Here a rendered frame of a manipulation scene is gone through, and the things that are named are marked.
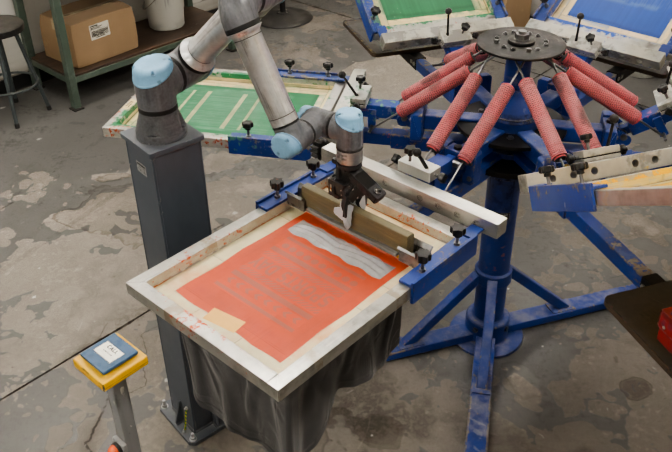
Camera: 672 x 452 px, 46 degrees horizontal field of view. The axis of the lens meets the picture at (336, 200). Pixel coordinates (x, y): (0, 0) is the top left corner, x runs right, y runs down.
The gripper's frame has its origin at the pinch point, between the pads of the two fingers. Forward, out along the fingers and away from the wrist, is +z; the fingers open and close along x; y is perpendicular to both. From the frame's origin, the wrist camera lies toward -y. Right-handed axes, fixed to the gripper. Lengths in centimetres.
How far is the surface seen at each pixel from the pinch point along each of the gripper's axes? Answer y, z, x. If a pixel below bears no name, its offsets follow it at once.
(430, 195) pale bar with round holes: -10.6, -3.3, -22.1
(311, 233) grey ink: 10.4, 4.5, 7.7
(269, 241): 17.6, 5.3, 18.1
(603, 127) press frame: -29, -3, -98
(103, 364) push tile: 9, 4, 80
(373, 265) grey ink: -13.3, 4.6, 7.4
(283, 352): -19, 5, 48
